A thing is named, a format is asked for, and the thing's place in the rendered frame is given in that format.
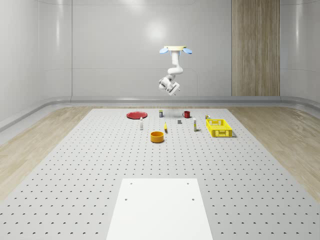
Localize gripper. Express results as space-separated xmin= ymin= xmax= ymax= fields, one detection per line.
xmin=166 ymin=81 xmax=182 ymax=97

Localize yellow basket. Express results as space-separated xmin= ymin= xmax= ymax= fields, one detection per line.
xmin=205 ymin=118 xmax=233 ymax=138

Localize yellow bowl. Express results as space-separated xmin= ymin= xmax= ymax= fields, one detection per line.
xmin=150 ymin=131 xmax=165 ymax=144

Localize white board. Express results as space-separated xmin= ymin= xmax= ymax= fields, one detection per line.
xmin=105 ymin=178 xmax=214 ymax=240

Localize red plate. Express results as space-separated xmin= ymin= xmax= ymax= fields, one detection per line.
xmin=126 ymin=111 xmax=149 ymax=121

